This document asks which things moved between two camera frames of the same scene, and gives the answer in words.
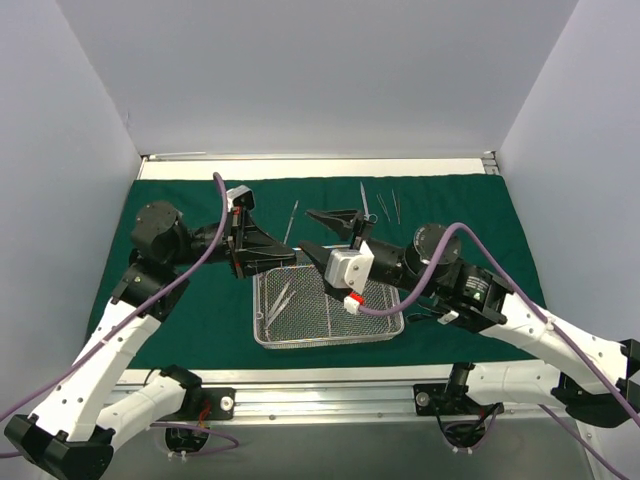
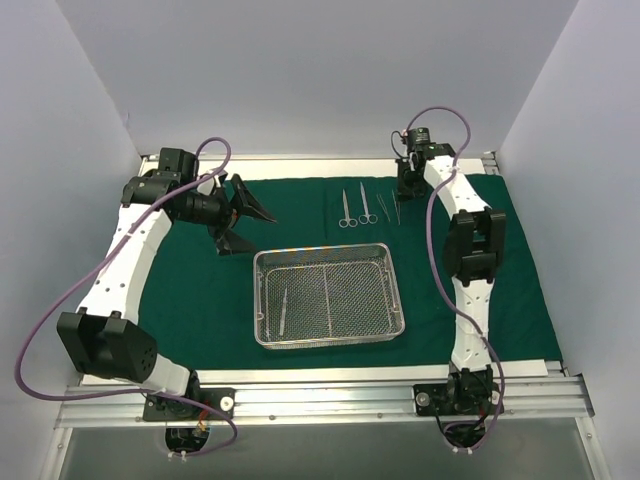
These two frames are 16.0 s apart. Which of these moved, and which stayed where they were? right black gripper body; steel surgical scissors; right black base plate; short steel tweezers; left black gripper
Moved: left black gripper; right black gripper body; steel surgical scissors
Stayed: short steel tweezers; right black base plate
